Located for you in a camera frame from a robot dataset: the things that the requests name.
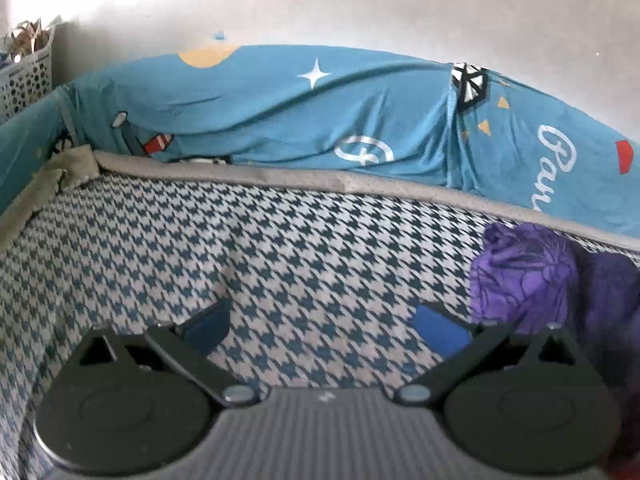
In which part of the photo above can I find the olive cloth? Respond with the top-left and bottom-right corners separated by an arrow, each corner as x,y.
0,145 -> 99,251

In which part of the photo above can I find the blue printed bedsheet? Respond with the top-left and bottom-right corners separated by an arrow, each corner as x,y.
0,44 -> 640,238

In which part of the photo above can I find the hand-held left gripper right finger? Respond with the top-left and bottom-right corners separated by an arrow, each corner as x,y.
394,303 -> 577,407

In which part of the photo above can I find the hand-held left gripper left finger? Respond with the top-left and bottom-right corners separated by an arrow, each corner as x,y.
75,299 -> 262,408

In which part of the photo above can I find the houndstooth mattress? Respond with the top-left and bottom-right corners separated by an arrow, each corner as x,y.
0,149 -> 640,480

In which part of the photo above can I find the white plastic basket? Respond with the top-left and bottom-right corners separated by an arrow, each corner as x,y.
0,15 -> 57,124

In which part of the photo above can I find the purple floral garment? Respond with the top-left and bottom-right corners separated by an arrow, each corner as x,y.
467,222 -> 640,411

